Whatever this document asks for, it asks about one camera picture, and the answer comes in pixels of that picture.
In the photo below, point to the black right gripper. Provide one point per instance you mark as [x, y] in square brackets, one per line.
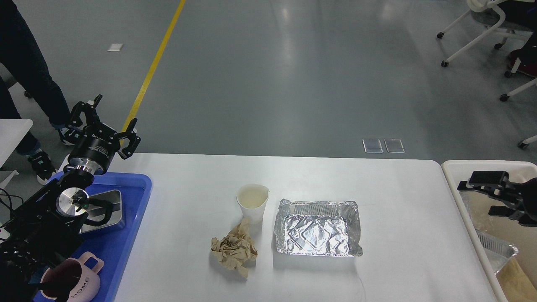
[517, 199]

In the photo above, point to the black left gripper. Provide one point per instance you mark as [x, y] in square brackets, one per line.
[98, 144]

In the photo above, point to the square stainless steel tray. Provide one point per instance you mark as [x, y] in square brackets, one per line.
[117, 220]

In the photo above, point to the pink HOME mug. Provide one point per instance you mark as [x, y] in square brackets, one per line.
[74, 280]

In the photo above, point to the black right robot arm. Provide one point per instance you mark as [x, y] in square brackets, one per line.
[532, 181]

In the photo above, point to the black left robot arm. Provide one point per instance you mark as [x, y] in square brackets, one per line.
[44, 230]

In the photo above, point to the white plastic bin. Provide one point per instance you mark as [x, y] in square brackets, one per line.
[516, 282]

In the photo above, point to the white side table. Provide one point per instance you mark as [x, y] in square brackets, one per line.
[12, 132]

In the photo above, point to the clear floor plate right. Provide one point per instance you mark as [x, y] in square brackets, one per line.
[394, 146]

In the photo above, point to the clear floor plate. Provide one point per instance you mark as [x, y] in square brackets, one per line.
[372, 146]
[394, 146]

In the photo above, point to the person in dark jeans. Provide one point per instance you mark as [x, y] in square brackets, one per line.
[22, 57]

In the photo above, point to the blue plastic tray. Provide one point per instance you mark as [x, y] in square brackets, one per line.
[113, 247]

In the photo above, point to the clear floor plate left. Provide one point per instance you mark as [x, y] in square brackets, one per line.
[372, 146]

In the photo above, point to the white paper cup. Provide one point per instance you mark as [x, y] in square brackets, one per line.
[252, 199]

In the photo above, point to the aluminium foil container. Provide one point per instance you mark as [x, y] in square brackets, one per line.
[318, 228]

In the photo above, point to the crumpled brown paper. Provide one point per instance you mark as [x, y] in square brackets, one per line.
[235, 249]

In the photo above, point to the white office chair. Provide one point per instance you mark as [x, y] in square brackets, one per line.
[493, 19]

